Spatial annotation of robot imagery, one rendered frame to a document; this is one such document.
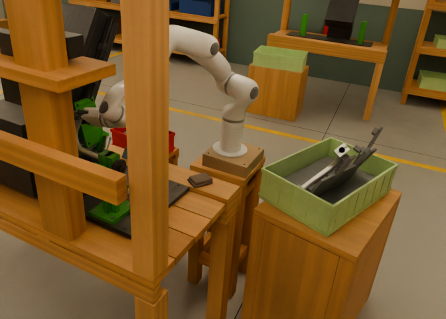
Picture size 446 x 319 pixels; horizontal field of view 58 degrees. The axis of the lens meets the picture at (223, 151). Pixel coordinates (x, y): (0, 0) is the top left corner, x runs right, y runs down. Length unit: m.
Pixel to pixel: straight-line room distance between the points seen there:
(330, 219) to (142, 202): 0.89
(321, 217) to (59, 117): 1.15
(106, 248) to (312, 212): 0.90
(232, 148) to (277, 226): 0.49
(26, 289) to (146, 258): 1.49
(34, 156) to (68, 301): 1.37
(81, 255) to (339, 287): 1.11
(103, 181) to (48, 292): 1.57
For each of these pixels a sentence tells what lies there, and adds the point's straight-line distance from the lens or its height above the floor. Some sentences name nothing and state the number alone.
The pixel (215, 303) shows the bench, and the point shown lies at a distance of 2.35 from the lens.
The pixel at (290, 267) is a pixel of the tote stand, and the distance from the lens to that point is 2.05.
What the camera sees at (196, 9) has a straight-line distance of 7.06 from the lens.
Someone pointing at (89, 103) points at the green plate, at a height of 1.25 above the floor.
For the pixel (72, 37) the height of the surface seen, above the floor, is 1.63.
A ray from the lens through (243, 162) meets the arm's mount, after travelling 2.11.
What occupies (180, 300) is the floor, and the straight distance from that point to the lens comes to 2.60.
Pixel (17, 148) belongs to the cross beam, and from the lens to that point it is 1.53.
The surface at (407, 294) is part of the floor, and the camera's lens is 2.99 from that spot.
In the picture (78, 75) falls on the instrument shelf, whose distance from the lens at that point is 1.32.
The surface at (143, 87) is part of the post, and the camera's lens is 1.11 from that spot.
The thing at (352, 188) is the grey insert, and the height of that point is 0.85.
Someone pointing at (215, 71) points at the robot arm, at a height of 1.40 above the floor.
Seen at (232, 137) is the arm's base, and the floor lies 1.02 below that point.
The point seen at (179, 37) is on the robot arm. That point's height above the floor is 1.58.
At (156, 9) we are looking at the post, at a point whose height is 1.77.
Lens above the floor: 1.92
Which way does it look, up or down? 27 degrees down
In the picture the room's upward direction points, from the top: 4 degrees clockwise
